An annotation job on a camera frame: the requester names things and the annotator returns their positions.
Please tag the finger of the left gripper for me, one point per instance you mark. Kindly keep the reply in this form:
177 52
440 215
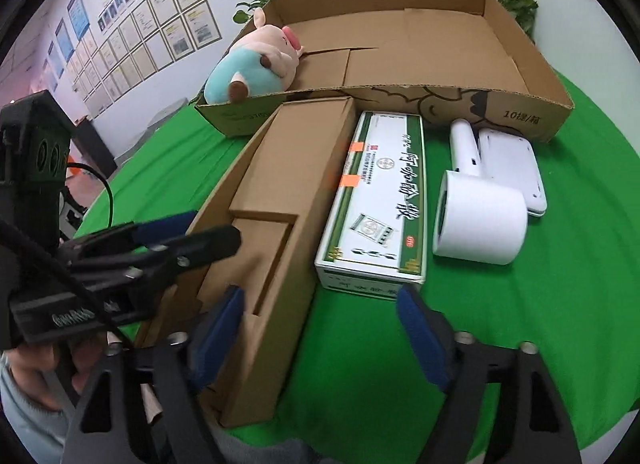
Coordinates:
154 269
125 238

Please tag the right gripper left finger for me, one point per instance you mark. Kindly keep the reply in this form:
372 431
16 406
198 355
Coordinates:
141 405

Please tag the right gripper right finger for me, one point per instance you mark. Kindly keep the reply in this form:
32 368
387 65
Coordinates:
531 424

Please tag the long brown cardboard box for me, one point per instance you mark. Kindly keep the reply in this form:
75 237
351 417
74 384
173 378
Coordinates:
278 193

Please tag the pink pig plush toy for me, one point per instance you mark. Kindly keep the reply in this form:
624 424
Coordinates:
263 62

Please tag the white hair dryer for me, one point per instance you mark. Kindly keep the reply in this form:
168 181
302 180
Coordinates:
476 219

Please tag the green white medicine box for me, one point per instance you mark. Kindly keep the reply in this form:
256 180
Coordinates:
375 238

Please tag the white plastic device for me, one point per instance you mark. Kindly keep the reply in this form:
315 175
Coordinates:
510 161

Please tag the light blue sleeve forearm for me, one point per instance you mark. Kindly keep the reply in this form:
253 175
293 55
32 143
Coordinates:
41 432

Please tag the person's left hand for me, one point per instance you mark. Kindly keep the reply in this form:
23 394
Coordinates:
29 363

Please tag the green table cloth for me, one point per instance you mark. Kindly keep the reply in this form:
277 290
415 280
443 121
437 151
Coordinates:
356 392

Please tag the large open cardboard box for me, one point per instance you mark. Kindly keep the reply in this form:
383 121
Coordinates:
441 59

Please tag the black cabinet by wall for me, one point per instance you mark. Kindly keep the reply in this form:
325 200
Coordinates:
92 148

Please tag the blue wall notice board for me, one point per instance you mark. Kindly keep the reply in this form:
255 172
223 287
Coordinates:
79 18

